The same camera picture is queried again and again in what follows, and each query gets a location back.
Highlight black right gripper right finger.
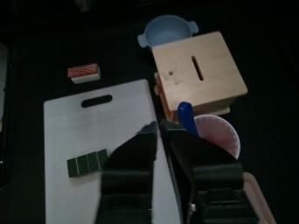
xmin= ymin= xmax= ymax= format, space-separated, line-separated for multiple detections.
xmin=159 ymin=118 xmax=259 ymax=224

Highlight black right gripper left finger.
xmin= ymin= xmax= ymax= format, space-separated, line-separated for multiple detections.
xmin=94 ymin=121 xmax=159 ymax=224

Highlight toy sushi roll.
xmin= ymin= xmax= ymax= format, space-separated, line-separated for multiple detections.
xmin=66 ymin=148 xmax=110 ymax=179

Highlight red plastic cup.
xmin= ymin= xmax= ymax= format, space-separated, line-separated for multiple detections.
xmin=191 ymin=114 xmax=241 ymax=161

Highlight white plastic cutting board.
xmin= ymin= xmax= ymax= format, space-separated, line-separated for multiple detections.
xmin=41 ymin=78 xmax=184 ymax=224

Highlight blue toy utensil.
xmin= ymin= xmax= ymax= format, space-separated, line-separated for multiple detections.
xmin=176 ymin=101 xmax=201 ymax=138

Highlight toy salmon nigiri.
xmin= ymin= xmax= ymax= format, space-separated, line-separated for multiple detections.
xmin=66 ymin=63 xmax=101 ymax=85

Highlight wooden box with red drawer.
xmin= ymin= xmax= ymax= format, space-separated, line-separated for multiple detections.
xmin=150 ymin=31 xmax=248 ymax=123

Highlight grey-blue toy pot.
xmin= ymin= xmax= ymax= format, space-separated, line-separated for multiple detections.
xmin=136 ymin=14 xmax=200 ymax=49

